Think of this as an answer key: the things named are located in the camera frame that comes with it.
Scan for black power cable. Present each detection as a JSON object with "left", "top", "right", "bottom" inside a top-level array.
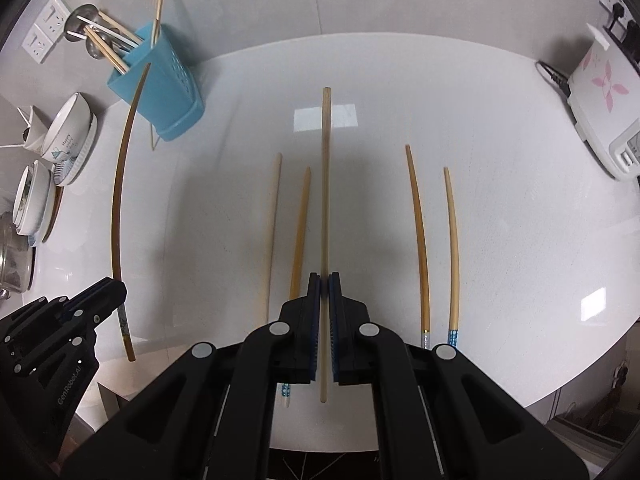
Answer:
[{"left": 536, "top": 60, "right": 573, "bottom": 98}]

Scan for wooden chopstick leaning alone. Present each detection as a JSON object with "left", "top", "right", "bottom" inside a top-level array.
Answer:
[{"left": 150, "top": 0, "right": 164, "bottom": 48}]

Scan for white chopstick left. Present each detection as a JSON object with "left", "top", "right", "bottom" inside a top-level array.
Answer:
[{"left": 67, "top": 29, "right": 132, "bottom": 61}]

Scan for right white wall socket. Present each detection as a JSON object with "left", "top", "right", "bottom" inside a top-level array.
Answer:
[{"left": 35, "top": 0, "right": 70, "bottom": 42}]

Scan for wooden tray under bowls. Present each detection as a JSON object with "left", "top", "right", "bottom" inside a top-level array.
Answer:
[{"left": 41, "top": 186, "right": 64, "bottom": 244}]

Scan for white chopstick right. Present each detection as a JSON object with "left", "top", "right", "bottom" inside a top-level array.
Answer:
[{"left": 78, "top": 16, "right": 138, "bottom": 51}]

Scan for steel spoon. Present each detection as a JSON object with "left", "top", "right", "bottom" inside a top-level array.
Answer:
[{"left": 85, "top": 37, "right": 105, "bottom": 60}]

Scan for left white wall socket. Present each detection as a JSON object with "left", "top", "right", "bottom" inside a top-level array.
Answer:
[{"left": 22, "top": 25, "right": 53, "bottom": 64}]

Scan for far right wall socket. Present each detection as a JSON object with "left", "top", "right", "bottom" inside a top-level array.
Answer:
[{"left": 599, "top": 0, "right": 631, "bottom": 41}]

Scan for dark chopstick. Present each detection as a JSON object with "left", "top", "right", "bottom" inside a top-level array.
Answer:
[{"left": 110, "top": 63, "right": 151, "bottom": 362}]

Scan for steel kettle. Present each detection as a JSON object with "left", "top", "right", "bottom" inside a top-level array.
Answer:
[{"left": 0, "top": 211, "right": 35, "bottom": 300}]

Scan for white toothpick holder cup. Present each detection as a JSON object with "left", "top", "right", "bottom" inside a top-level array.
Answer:
[{"left": 1, "top": 105, "right": 49, "bottom": 155}]

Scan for blue plastic utensil holder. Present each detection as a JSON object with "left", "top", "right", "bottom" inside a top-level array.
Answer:
[{"left": 107, "top": 23, "right": 205, "bottom": 142}]

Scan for white wall socket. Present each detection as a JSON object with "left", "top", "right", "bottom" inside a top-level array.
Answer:
[
  {"left": 22, "top": 25, "right": 53, "bottom": 64},
  {"left": 35, "top": 0, "right": 70, "bottom": 42}
]

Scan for white chopstick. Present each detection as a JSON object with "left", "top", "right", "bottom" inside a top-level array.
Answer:
[
  {"left": 78, "top": 16, "right": 138, "bottom": 51},
  {"left": 67, "top": 29, "right": 132, "bottom": 61}
]

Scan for blue striped plate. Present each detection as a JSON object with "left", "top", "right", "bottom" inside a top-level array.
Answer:
[{"left": 52, "top": 112, "right": 99, "bottom": 188}]

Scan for steel ladle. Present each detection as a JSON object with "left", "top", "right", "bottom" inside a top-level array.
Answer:
[{"left": 64, "top": 3, "right": 99, "bottom": 42}]

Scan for stacked white bowls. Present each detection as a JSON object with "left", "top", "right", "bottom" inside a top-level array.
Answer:
[{"left": 12, "top": 160, "right": 55, "bottom": 247}]

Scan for white floral rice cooker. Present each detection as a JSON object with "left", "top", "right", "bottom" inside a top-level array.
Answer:
[{"left": 567, "top": 26, "right": 640, "bottom": 181}]

